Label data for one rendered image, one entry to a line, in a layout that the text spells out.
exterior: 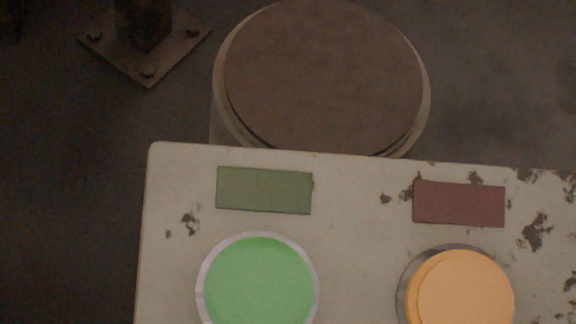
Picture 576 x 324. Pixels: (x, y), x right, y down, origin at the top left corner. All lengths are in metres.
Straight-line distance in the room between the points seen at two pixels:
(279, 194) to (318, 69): 0.16
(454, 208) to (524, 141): 0.80
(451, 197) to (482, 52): 0.87
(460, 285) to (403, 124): 0.16
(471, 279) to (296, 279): 0.06
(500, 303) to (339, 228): 0.07
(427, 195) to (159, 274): 0.11
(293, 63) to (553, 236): 0.19
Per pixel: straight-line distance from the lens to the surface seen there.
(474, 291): 0.34
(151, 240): 0.34
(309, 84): 0.49
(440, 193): 0.35
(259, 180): 0.34
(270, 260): 0.33
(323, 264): 0.34
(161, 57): 1.13
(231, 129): 0.48
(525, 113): 1.18
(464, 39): 1.22
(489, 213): 0.36
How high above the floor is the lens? 0.92
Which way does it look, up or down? 59 degrees down
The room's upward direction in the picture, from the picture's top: 11 degrees clockwise
